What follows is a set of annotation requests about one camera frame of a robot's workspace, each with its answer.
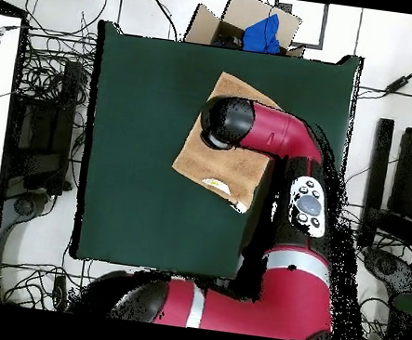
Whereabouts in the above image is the black pedestal foot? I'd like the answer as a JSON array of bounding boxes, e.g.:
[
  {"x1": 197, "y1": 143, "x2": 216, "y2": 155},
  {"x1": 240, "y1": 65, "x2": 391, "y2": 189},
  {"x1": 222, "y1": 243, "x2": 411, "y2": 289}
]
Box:
[
  {"x1": 357, "y1": 245, "x2": 412, "y2": 296},
  {"x1": 2, "y1": 187, "x2": 52, "y2": 221}
]

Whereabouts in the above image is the black equipment case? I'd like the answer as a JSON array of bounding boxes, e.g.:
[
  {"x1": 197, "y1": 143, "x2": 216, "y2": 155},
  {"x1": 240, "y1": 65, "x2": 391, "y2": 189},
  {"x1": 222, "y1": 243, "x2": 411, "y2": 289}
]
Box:
[{"x1": 2, "y1": 54, "x2": 89, "y2": 199}]

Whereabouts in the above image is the blue cloth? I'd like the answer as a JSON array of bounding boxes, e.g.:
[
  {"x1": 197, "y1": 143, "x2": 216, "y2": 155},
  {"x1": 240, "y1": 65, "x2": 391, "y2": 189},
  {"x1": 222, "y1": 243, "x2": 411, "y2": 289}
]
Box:
[{"x1": 241, "y1": 9, "x2": 286, "y2": 56}]

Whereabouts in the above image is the black power adapter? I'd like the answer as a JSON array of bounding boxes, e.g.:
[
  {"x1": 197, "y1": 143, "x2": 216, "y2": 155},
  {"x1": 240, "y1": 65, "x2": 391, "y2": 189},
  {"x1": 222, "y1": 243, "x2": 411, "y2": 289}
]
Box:
[{"x1": 383, "y1": 72, "x2": 412, "y2": 98}]

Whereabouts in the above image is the brown cardboard box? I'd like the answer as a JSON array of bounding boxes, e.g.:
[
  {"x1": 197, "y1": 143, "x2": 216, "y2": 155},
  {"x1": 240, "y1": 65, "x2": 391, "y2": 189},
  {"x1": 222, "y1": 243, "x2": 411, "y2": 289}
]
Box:
[{"x1": 182, "y1": 0, "x2": 312, "y2": 59}]

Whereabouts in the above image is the dark green table cloth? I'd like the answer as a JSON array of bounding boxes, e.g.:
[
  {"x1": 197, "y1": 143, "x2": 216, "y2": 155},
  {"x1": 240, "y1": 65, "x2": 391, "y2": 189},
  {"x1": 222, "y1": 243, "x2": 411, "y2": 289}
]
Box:
[{"x1": 67, "y1": 20, "x2": 365, "y2": 294}]

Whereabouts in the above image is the black cable tangle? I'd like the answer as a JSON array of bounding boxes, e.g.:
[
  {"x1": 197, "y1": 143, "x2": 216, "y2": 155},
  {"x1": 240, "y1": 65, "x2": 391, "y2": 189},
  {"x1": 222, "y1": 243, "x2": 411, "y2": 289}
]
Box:
[
  {"x1": 12, "y1": 0, "x2": 105, "y2": 107},
  {"x1": 326, "y1": 204, "x2": 412, "y2": 340},
  {"x1": 0, "y1": 247, "x2": 105, "y2": 317}
]

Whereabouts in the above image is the peach terry towel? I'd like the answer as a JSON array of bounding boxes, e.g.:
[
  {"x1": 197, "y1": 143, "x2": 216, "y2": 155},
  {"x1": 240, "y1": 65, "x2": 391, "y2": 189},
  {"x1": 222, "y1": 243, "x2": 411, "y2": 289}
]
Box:
[{"x1": 166, "y1": 66, "x2": 287, "y2": 218}]

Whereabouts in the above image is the grey rectangular frame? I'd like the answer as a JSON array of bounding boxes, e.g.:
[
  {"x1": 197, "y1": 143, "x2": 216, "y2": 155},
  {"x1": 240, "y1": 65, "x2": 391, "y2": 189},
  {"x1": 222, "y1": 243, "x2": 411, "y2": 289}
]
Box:
[{"x1": 270, "y1": 0, "x2": 330, "y2": 50}]

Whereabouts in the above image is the black upright bar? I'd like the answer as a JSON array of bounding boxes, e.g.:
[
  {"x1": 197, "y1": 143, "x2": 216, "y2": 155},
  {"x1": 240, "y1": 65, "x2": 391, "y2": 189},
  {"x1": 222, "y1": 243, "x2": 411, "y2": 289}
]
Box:
[{"x1": 355, "y1": 116, "x2": 396, "y2": 251}]

